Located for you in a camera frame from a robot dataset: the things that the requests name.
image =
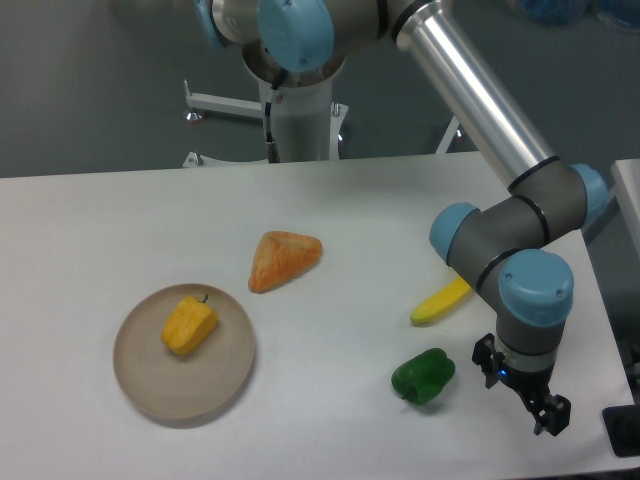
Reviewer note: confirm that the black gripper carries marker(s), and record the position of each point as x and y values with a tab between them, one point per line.
529	377

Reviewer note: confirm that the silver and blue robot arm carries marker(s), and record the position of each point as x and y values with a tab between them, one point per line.
294	48

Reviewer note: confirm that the green bell pepper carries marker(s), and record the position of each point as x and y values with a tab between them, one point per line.
422	378

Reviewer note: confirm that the yellow bell pepper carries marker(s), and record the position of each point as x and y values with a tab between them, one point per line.
189	323

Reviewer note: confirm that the beige round plate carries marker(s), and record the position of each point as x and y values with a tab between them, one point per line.
179	389

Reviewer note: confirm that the black device at table edge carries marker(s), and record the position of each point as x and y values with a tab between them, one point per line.
622	426

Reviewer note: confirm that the yellow banana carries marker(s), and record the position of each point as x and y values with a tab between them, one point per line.
440	303

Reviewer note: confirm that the white table at right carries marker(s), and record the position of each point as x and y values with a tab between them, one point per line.
626	177

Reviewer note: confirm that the orange triangular bread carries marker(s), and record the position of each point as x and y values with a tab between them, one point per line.
280	257

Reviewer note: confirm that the blue object top right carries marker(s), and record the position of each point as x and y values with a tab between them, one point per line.
623	15

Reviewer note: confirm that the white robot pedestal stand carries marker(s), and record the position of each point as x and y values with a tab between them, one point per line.
305	123

